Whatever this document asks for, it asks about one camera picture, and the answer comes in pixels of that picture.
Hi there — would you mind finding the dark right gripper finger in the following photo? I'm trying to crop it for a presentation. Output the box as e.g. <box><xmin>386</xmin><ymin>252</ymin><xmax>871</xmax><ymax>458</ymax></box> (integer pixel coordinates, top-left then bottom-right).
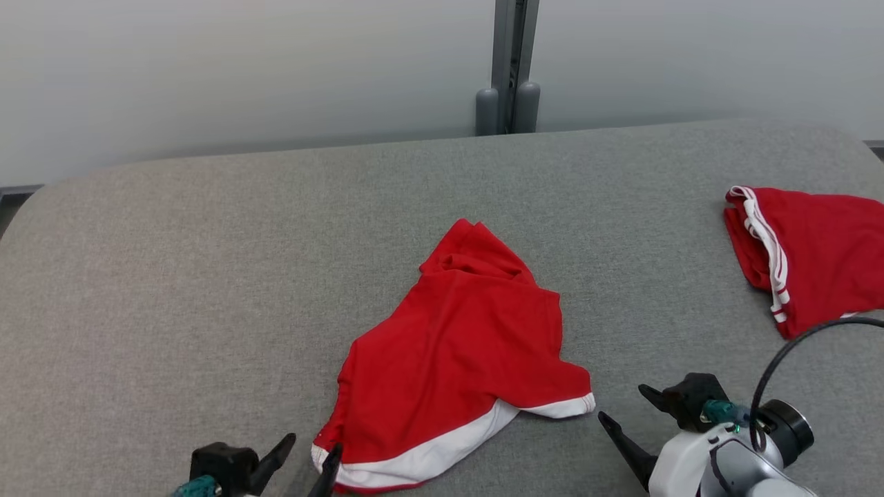
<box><xmin>639</xmin><ymin>384</ymin><xmax>681</xmax><ymax>415</ymax></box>
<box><xmin>598</xmin><ymin>412</ymin><xmax>657</xmax><ymax>492</ymax></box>

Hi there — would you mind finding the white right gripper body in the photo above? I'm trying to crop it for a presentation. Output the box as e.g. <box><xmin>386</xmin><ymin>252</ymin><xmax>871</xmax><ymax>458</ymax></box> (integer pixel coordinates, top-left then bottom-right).
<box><xmin>649</xmin><ymin>422</ymin><xmax>736</xmax><ymax>497</ymax></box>

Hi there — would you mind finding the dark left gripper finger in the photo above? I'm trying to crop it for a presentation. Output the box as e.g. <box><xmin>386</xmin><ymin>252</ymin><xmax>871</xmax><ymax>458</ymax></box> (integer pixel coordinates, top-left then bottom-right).
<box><xmin>307</xmin><ymin>444</ymin><xmax>344</xmax><ymax>497</ymax></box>
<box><xmin>249</xmin><ymin>433</ymin><xmax>296</xmax><ymax>494</ymax></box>

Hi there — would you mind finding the red shorts white hem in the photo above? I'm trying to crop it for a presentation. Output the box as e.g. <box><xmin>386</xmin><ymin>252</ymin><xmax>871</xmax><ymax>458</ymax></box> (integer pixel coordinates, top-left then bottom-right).
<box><xmin>311</xmin><ymin>218</ymin><xmax>597</xmax><ymax>494</ymax></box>

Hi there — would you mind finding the red basketball jersey white trim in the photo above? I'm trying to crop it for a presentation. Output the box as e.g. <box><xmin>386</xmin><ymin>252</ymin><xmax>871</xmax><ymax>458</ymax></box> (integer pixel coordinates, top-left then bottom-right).
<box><xmin>723</xmin><ymin>185</ymin><xmax>884</xmax><ymax>340</ymax></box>

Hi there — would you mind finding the grey fabric covered work surface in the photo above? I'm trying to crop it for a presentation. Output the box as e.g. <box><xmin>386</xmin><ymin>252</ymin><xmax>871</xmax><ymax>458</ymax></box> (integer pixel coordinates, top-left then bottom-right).
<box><xmin>0</xmin><ymin>119</ymin><xmax>884</xmax><ymax>497</ymax></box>

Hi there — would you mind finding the black right cable teal plug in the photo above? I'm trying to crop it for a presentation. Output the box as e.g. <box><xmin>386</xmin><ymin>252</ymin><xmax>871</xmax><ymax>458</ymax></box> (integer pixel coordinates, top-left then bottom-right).
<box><xmin>703</xmin><ymin>315</ymin><xmax>884</xmax><ymax>453</ymax></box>

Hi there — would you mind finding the black cable teal plug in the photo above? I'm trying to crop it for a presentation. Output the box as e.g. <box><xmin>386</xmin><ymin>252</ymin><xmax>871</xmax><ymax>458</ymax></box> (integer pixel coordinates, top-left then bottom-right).
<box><xmin>703</xmin><ymin>315</ymin><xmax>884</xmax><ymax>453</ymax></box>
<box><xmin>171</xmin><ymin>475</ymin><xmax>223</xmax><ymax>497</ymax></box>

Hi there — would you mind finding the black left cable teal plug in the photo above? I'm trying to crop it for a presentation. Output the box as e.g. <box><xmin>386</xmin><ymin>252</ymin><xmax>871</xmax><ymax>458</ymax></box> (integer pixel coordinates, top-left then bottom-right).
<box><xmin>171</xmin><ymin>475</ymin><xmax>223</xmax><ymax>497</ymax></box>

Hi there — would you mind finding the grey cylindrical post cap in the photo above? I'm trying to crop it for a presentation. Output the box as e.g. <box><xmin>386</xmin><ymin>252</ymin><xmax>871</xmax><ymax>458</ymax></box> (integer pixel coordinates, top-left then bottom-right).
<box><xmin>512</xmin><ymin>81</ymin><xmax>541</xmax><ymax>135</ymax></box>
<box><xmin>475</xmin><ymin>88</ymin><xmax>499</xmax><ymax>137</ymax></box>

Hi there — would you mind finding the grey vertical partition post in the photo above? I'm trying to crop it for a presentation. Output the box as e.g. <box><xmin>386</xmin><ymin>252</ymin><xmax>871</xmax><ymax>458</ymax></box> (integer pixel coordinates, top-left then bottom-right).
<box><xmin>492</xmin><ymin>0</ymin><xmax>541</xmax><ymax>135</ymax></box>

